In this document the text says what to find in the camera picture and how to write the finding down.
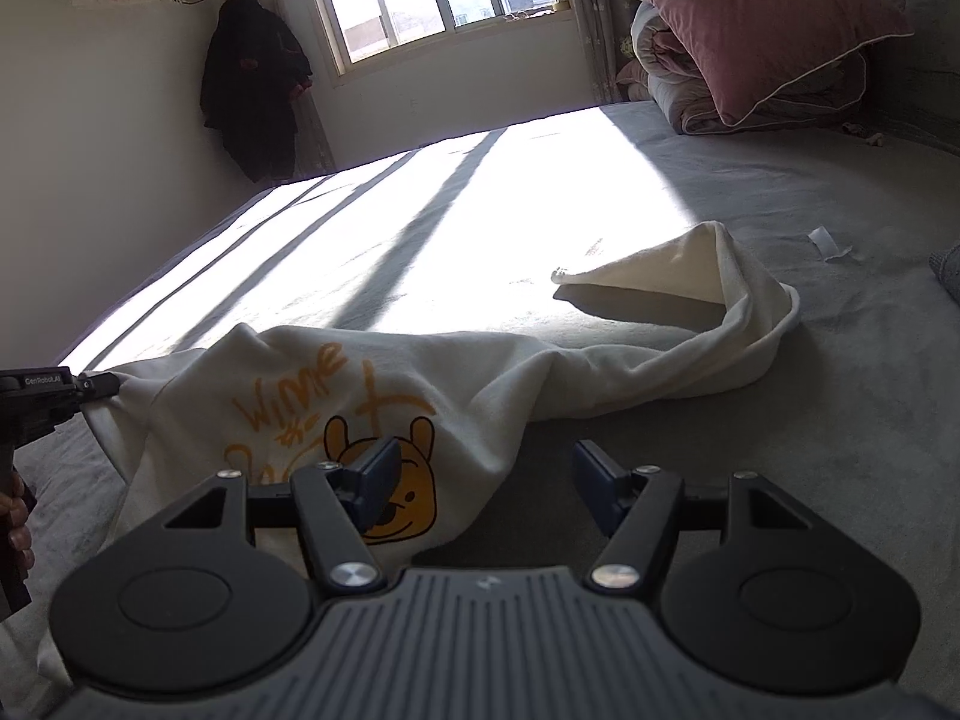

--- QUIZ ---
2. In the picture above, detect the patterned curtain beside pillow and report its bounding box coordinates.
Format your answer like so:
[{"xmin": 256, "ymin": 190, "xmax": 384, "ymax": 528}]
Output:
[{"xmin": 559, "ymin": 0, "xmax": 629, "ymax": 107}]

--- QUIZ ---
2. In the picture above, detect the grey cloth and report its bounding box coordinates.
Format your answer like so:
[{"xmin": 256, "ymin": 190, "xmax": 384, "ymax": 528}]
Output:
[{"xmin": 928, "ymin": 238, "xmax": 960, "ymax": 290}]

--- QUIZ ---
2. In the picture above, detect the dark hanging coat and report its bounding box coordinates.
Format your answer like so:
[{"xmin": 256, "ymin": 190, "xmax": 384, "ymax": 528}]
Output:
[{"xmin": 199, "ymin": 0, "xmax": 314, "ymax": 183}]

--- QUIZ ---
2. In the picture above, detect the grey bed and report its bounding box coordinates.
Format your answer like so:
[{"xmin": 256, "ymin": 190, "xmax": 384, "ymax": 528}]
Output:
[{"xmin": 0, "ymin": 101, "xmax": 960, "ymax": 698}]

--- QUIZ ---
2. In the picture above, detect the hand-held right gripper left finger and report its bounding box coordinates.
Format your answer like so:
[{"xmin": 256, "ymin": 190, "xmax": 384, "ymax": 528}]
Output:
[{"xmin": 161, "ymin": 436, "xmax": 404, "ymax": 601}]

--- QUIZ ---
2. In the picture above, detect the white paper scrap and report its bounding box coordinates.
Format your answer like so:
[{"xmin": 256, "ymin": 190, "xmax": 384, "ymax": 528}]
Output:
[{"xmin": 808, "ymin": 226, "xmax": 857, "ymax": 264}]

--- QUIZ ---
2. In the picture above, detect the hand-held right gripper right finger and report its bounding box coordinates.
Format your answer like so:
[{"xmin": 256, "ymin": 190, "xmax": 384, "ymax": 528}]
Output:
[{"xmin": 571, "ymin": 439, "xmax": 816, "ymax": 599}]

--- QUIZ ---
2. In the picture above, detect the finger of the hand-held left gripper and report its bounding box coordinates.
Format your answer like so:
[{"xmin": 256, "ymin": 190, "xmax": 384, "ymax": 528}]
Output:
[{"xmin": 73, "ymin": 372, "xmax": 122, "ymax": 413}]

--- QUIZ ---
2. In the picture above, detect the white bear print sweatshirt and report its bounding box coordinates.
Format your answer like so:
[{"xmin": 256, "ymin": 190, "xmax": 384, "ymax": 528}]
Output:
[{"xmin": 79, "ymin": 221, "xmax": 802, "ymax": 569}]

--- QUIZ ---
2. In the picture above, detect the person's left hand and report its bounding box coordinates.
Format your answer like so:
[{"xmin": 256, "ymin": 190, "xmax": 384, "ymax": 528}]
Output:
[{"xmin": 0, "ymin": 491, "xmax": 36, "ymax": 577}]

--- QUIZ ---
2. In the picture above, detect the folded quilt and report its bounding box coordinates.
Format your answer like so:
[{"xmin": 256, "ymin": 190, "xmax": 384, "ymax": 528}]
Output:
[{"xmin": 615, "ymin": 0, "xmax": 871, "ymax": 137}]

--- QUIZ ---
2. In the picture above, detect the pink pillow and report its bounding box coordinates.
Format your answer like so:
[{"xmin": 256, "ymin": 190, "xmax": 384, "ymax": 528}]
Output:
[{"xmin": 604, "ymin": 0, "xmax": 916, "ymax": 128}]

